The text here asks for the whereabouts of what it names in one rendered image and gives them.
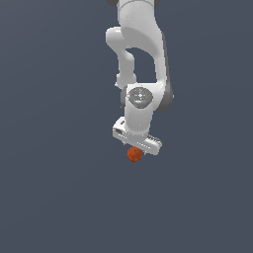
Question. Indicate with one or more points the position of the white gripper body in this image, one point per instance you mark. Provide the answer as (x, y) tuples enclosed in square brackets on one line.
[(138, 139)]

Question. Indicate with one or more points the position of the orange-red ball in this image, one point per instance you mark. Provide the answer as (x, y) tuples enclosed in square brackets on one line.
[(134, 154)]

